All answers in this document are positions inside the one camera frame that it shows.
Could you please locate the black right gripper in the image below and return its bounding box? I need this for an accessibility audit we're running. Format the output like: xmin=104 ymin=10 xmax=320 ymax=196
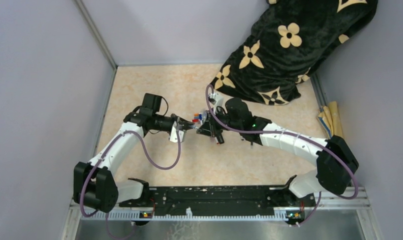
xmin=200 ymin=106 xmax=244 ymax=138

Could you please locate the green black marker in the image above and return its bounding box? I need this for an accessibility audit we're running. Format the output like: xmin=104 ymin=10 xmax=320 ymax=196
xmin=214 ymin=133 xmax=225 ymax=145

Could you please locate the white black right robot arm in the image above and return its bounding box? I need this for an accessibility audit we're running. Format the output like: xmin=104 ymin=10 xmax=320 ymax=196
xmin=194 ymin=97 xmax=359 ymax=206

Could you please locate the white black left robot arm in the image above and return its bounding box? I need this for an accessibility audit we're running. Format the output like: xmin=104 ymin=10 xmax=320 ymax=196
xmin=72 ymin=93 xmax=195 ymax=218

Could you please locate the yellow blue folded cloth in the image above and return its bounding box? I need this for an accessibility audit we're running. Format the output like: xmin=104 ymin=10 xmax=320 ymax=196
xmin=316 ymin=101 xmax=344 ymax=139

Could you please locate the black cream flower blanket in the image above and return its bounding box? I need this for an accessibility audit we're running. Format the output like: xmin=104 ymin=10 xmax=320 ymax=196
xmin=211 ymin=0 xmax=378 ymax=106

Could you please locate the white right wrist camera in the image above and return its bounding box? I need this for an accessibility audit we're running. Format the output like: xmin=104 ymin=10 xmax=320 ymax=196
xmin=209 ymin=92 xmax=224 ymax=114

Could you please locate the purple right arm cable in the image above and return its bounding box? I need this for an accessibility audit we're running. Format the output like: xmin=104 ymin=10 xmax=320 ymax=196
xmin=205 ymin=84 xmax=359 ymax=228

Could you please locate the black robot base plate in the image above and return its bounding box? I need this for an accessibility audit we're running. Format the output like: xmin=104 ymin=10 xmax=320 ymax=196
xmin=119 ymin=185 xmax=316 ymax=217

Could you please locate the aluminium rail frame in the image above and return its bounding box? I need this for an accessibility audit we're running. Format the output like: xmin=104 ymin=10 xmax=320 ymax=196
xmin=62 ymin=185 xmax=380 ymax=240

